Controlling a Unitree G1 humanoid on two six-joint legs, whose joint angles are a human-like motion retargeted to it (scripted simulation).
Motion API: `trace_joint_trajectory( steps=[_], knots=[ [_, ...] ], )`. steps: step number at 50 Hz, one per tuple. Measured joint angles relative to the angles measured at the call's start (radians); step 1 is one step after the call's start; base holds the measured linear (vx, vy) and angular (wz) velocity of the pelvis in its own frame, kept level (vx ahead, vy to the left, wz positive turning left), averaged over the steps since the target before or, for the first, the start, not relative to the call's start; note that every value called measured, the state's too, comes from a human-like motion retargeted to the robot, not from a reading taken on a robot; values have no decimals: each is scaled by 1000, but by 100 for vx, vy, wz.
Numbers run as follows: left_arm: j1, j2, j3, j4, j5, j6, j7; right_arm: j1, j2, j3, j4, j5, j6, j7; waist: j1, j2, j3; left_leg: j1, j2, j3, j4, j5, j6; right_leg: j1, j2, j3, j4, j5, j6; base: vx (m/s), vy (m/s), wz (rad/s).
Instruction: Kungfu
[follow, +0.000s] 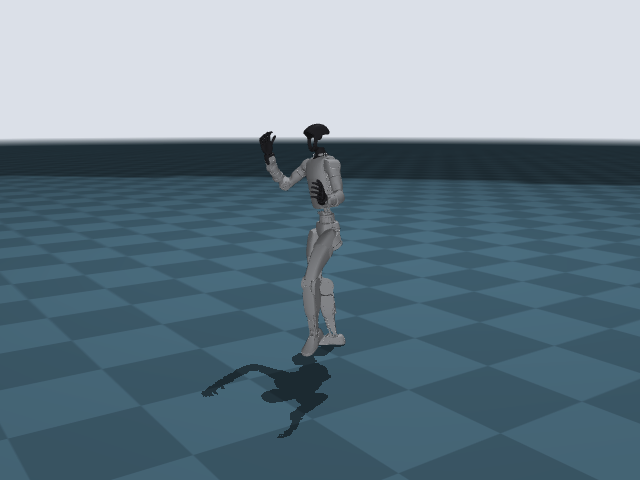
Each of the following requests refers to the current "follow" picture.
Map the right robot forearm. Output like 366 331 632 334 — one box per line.
265 156 285 182

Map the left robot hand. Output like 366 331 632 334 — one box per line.
311 179 328 205

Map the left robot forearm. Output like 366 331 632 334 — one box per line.
316 190 345 208

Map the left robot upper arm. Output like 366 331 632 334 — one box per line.
324 158 344 202

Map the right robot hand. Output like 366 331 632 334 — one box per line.
259 131 276 165

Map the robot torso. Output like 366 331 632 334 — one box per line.
306 153 340 237

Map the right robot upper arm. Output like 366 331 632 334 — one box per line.
279 159 309 191

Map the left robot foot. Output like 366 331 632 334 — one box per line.
301 328 324 356

